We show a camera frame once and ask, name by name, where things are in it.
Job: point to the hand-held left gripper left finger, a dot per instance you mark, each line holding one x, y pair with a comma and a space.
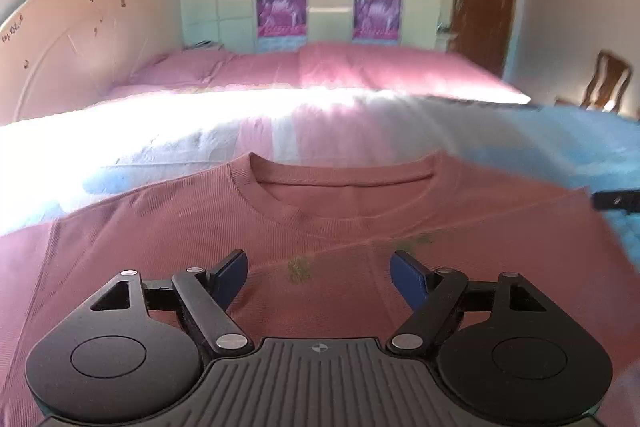
233, 274

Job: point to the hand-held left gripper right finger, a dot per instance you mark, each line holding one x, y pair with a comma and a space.
407, 279

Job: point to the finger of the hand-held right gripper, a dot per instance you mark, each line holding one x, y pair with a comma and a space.
617, 199

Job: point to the pink ribbed shirt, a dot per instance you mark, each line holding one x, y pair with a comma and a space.
320, 227

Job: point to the wooden chair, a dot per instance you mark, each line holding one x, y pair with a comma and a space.
607, 79

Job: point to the blue grey patterned blanket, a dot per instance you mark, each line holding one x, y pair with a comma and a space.
500, 132

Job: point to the pink bedspread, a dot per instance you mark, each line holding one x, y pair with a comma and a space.
380, 67

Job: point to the cream rounded headboard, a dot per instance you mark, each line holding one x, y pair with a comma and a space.
75, 42

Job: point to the purple pink wall poster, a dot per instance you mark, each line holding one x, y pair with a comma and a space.
377, 13
281, 9

